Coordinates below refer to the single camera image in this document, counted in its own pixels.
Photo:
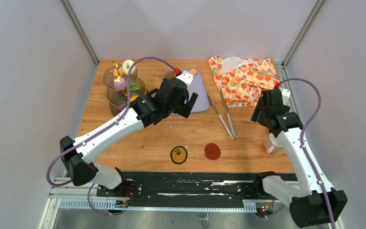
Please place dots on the pink sugared dome cake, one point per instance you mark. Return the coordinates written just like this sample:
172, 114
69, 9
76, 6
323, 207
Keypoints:
119, 84

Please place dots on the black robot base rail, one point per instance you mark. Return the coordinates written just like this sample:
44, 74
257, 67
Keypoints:
189, 191

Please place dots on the lavender dessert tray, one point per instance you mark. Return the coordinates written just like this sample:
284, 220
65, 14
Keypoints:
198, 86

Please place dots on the three-tier glass cake stand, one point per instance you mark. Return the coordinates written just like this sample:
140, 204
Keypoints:
118, 99

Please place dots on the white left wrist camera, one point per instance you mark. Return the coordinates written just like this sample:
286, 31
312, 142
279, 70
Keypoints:
187, 78

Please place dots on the brown cookie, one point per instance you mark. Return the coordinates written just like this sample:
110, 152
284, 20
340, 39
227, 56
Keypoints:
170, 75

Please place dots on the orange round tart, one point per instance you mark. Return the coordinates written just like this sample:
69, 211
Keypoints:
193, 71

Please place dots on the red round coaster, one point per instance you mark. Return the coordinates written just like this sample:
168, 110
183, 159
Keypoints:
212, 151

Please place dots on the yellow chick coaster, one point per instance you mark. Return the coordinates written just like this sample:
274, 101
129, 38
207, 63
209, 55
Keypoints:
178, 155

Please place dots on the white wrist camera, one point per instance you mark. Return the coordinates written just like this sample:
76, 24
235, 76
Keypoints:
187, 78
285, 95

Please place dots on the pink mug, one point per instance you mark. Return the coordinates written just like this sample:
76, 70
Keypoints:
272, 145

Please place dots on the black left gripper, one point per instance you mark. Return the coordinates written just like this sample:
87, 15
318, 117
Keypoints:
186, 109

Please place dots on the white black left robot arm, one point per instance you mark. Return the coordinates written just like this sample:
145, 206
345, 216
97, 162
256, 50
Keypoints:
78, 155

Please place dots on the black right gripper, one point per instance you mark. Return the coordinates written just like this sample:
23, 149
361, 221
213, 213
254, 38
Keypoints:
257, 112

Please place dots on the purple iced donut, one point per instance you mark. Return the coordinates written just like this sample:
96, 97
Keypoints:
127, 66

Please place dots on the floral orange cloth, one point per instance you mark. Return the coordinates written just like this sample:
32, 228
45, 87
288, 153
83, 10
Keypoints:
241, 80

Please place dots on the green layered cake slice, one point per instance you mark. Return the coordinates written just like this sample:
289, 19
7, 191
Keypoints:
135, 87

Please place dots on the orange fish-shaped cake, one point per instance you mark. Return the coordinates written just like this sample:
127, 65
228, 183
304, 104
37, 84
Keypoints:
132, 98

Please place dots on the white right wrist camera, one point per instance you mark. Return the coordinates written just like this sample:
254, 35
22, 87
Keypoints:
285, 95

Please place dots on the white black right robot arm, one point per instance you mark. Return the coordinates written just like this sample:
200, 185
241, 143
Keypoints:
315, 201

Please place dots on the round yellow biscuit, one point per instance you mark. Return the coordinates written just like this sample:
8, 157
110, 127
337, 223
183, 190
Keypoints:
117, 73

